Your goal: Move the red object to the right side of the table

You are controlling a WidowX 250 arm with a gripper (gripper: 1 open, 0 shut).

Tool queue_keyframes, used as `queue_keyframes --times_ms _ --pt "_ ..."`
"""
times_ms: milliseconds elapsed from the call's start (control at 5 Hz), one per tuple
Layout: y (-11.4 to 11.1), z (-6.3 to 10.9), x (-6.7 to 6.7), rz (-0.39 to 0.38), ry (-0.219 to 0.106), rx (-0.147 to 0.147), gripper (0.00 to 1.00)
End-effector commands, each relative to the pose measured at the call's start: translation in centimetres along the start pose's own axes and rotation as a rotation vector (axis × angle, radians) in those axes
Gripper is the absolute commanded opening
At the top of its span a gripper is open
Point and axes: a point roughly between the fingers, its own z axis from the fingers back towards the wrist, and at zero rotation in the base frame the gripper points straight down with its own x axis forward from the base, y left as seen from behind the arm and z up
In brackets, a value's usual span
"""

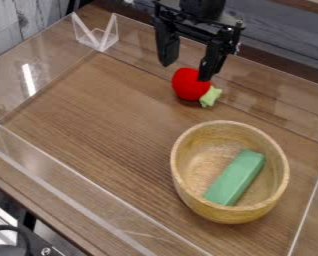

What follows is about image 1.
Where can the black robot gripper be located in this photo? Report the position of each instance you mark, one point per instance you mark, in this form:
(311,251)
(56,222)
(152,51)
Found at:
(199,20)

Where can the red plush strawberry toy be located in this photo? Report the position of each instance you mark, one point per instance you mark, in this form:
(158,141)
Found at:
(192,90)

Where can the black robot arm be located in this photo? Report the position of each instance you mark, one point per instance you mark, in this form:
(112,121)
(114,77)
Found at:
(200,21)

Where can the light wooden bowl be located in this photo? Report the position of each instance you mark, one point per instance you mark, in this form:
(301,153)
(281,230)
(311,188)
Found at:
(200,154)

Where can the green rectangular block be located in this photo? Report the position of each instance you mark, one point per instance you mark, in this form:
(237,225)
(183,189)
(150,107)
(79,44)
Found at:
(229,186)

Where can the clear acrylic corner bracket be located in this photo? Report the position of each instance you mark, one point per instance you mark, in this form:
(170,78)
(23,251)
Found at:
(96,38)

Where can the clear acrylic tray wall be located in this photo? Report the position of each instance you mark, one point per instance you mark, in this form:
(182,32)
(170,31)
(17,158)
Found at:
(88,123)

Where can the black table frame bracket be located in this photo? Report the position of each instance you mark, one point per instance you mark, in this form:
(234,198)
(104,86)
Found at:
(40,247)

